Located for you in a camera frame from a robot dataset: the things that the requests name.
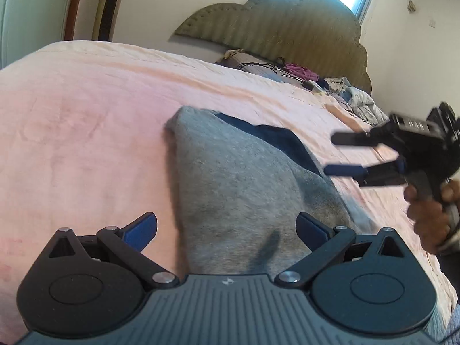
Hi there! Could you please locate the gold and black tower fan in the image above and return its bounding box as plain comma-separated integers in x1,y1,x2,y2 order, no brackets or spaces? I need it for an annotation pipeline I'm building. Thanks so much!
91,0,131,42

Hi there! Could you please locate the brown wooden door frame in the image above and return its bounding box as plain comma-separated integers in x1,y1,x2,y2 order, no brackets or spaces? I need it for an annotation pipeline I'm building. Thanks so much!
65,0,89,42

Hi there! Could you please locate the navy and grey knit sweater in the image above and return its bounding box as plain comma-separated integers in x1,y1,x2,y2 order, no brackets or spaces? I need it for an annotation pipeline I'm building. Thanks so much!
164,106,379,278

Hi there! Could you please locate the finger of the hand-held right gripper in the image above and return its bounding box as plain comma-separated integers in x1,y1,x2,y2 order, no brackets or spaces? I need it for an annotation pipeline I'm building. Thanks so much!
323,157,408,188
331,124,400,150

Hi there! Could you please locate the pile of crumpled clothes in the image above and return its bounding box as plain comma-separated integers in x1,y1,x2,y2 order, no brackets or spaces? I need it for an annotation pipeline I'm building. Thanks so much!
321,76,390,124

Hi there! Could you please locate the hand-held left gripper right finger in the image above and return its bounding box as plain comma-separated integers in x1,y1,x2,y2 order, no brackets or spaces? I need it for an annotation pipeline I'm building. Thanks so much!
275,212,407,289

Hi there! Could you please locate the purple cloth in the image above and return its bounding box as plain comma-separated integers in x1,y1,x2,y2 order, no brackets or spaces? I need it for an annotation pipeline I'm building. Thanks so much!
283,63,320,83

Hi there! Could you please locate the black cable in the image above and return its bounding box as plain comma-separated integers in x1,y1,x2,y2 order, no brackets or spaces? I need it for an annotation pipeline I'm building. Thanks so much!
239,57,306,81

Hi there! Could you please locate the person's right forearm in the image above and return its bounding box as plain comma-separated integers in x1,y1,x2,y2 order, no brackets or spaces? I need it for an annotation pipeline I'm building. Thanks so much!
435,223,460,308

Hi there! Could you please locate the person's right hand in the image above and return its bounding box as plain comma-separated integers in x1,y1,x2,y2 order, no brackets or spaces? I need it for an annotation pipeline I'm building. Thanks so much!
403,179,460,256

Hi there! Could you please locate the olive padded headboard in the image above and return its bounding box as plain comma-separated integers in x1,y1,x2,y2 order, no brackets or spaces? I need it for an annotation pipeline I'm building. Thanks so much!
174,0,372,94

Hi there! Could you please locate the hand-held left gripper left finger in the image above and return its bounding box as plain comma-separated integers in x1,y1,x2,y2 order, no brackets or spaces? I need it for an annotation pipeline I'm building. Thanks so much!
48,212,180,290

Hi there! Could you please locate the pink bed sheet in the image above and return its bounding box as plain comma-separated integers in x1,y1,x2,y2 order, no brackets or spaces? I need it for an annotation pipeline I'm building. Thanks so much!
0,40,459,331

